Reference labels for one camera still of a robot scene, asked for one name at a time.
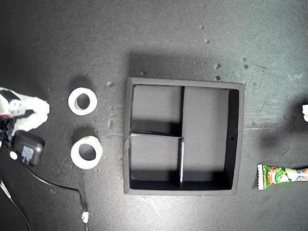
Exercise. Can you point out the white tape roll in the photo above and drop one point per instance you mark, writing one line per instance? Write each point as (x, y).
(75, 154)
(72, 101)

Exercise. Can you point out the green printed snack bar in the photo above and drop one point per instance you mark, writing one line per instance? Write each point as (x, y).
(276, 176)

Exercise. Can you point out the black tray with wells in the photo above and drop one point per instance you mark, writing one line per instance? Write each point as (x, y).
(204, 120)

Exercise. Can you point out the black camera box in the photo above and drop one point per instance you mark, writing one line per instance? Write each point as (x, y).
(33, 146)

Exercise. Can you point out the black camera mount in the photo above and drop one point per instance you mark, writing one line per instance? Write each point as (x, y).
(4, 130)

